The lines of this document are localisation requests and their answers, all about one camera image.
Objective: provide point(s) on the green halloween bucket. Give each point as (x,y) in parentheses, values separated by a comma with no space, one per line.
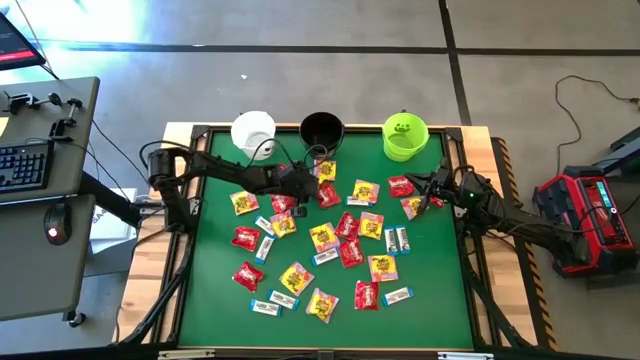
(407,145)

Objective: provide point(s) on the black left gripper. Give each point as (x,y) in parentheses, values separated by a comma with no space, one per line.
(292,181)

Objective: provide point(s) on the black computer mouse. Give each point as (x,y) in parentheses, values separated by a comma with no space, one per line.
(57,222)

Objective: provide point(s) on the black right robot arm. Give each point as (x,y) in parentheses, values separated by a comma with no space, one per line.
(530,220)

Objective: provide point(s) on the green table mat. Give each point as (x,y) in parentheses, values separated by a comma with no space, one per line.
(430,320)

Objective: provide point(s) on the white box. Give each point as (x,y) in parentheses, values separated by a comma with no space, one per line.
(112,227)

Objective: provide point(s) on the red black power unit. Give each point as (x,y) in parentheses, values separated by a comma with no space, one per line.
(575,215)

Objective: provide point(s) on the yellow black hazard strip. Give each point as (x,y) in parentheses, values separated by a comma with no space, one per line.
(537,295)

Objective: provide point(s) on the black computer monitor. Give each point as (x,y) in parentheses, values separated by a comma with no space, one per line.
(15,47)

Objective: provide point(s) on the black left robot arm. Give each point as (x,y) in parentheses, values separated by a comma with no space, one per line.
(235,175)

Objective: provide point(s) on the grey desk top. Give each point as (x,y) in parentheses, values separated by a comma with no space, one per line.
(75,160)
(40,270)

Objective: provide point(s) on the black caster wheel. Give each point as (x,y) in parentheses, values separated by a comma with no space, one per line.
(76,319)

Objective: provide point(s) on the white blue-ended candy bar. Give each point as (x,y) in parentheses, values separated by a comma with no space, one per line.
(264,249)
(397,296)
(391,241)
(354,202)
(265,307)
(325,257)
(403,240)
(264,225)
(283,299)

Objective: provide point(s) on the silver metal bracket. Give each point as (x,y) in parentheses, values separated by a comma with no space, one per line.
(186,354)
(465,356)

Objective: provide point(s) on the black halloween bucket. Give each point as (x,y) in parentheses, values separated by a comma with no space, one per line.
(321,131)

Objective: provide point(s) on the yellow sticky note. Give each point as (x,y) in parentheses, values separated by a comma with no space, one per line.
(3,126)

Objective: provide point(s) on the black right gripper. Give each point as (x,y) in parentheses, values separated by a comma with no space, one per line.
(450,190)

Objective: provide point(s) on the black desk clamp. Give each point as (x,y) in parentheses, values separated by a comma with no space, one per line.
(60,127)
(20,101)

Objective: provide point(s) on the white jack-o-lantern bucket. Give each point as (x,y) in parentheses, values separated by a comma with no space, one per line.
(252,132)

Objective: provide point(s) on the black desk leg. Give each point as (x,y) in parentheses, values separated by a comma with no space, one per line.
(107,197)

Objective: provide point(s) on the dark grey case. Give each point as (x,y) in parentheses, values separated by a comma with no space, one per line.
(625,152)

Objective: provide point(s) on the black backlit keyboard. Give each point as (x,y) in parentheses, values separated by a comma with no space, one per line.
(22,167)

